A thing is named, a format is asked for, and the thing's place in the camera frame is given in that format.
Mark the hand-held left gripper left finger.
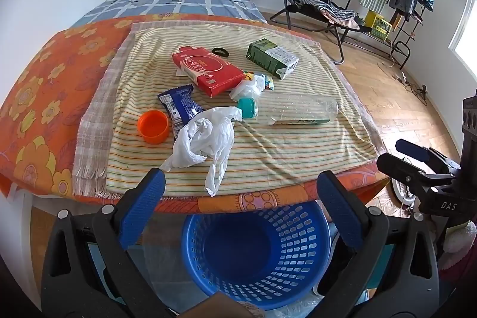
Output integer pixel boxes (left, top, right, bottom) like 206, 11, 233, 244
41, 167, 172, 318

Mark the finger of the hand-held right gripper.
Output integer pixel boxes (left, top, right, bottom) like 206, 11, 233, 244
395, 138, 464, 177
376, 153, 456, 198

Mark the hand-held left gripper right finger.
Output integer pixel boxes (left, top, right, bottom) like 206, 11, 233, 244
309, 170, 440, 318

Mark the orange plastic cup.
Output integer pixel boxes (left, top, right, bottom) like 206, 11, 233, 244
137, 110, 169, 145

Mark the white plastic bag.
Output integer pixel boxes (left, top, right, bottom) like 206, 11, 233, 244
159, 107, 244, 197

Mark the blue plastic basket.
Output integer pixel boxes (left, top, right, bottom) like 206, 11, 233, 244
181, 201, 332, 311

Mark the blue snack packet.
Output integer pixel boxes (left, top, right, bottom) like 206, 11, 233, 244
157, 85, 205, 140

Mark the clear plastic bottle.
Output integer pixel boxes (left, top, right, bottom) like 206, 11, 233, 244
237, 93, 339, 126

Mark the red cardboard box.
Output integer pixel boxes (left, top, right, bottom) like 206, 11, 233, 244
171, 46, 247, 99

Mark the colourful patterned packet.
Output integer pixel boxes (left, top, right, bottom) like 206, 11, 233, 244
244, 70, 275, 91

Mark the small clear plastic wrapper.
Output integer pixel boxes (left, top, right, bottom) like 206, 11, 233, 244
229, 74, 267, 103

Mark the green drink carton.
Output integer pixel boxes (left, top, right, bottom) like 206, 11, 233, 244
247, 38, 300, 80

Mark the white curved object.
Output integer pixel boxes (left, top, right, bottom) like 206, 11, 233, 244
389, 178, 416, 207

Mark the striped yellow towel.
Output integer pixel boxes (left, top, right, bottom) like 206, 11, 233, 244
72, 21, 386, 200

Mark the black clothes rack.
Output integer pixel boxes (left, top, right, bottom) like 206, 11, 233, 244
350, 0, 435, 71

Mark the window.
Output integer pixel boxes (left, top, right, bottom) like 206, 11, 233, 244
449, 0, 477, 76

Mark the yellow plastic crate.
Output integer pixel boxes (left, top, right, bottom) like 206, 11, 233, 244
363, 10, 392, 41

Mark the orange floral blanket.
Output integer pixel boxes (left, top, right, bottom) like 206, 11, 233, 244
0, 14, 384, 216

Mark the striped cloth on chair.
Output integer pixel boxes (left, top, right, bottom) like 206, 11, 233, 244
294, 0, 359, 24

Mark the blue plaid bed sheet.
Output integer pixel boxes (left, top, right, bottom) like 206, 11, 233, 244
72, 0, 267, 29

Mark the black cable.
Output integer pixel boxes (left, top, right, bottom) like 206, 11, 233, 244
404, 77, 429, 100

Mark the white bed frame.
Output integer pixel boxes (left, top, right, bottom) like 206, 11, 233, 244
8, 183, 45, 216

